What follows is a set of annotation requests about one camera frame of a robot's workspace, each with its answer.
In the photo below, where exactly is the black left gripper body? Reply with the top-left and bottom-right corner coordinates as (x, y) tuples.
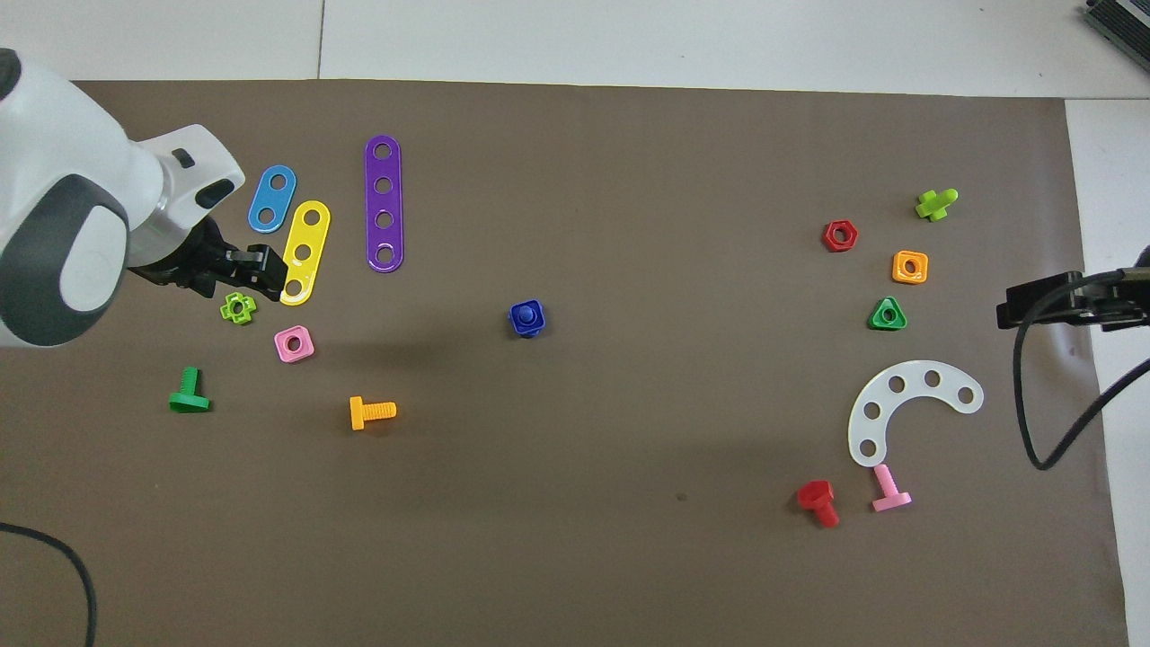
(130, 216), (249, 294)

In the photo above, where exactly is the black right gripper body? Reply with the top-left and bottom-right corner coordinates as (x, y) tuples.
(1081, 264), (1150, 333)

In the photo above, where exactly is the pink square plastic nut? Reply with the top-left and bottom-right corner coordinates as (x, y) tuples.
(273, 324), (316, 364)

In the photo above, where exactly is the dark green plastic screw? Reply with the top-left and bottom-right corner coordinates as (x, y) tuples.
(168, 366), (213, 414)

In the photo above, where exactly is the lime cross-head plastic screw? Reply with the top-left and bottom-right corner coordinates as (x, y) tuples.
(914, 188), (960, 223)

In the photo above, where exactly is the green triangular plastic nut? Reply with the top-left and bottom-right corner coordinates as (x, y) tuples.
(867, 296), (909, 332)

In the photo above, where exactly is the orange plastic screw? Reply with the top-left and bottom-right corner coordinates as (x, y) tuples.
(349, 395), (398, 432)

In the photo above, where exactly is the pink plastic screw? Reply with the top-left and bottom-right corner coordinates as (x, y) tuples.
(871, 463), (914, 514)

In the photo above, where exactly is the red hexagon-head plastic screw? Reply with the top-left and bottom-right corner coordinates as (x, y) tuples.
(796, 479), (842, 529)

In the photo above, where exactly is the yellow three-hole plastic plate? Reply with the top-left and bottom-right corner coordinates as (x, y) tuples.
(274, 199), (332, 307)

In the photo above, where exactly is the blue two-hole plastic plate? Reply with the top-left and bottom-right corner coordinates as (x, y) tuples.
(247, 165), (297, 235)

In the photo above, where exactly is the purple four-hole plastic plate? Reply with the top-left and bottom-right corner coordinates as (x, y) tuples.
(364, 135), (405, 273)

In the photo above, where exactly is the white curved five-hole plate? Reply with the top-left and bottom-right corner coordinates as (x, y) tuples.
(847, 360), (986, 469)

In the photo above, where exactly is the dark ribbed device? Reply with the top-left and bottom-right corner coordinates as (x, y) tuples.
(1081, 0), (1150, 75)

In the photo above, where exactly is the brown table mat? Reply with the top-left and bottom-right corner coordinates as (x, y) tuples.
(0, 79), (1129, 647)

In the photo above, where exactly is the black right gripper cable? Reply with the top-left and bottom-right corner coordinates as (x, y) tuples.
(1012, 270), (1150, 471)

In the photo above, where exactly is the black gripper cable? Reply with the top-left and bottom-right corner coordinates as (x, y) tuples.
(0, 524), (98, 647)
(1012, 270), (1150, 471)

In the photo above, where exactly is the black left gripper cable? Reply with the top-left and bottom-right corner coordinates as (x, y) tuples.
(0, 524), (98, 647)

